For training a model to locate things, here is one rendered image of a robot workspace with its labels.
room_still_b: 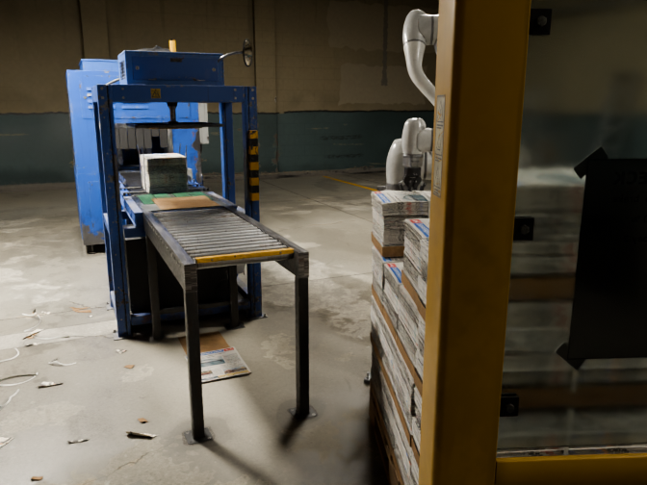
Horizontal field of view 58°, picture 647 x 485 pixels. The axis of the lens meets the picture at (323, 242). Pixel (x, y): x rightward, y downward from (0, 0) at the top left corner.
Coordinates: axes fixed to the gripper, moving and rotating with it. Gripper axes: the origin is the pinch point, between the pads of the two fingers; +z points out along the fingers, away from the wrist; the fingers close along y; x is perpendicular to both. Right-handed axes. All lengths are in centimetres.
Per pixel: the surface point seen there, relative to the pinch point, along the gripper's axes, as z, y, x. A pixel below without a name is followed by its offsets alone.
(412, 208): -7.4, -6.8, -32.4
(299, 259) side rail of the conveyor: 19, -51, -8
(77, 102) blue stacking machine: -49, -246, 311
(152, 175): 4, -153, 177
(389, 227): 0.4, -15.8, -32.1
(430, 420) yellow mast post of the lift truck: -4, -38, -184
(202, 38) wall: -164, -199, 875
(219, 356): 95, -96, 60
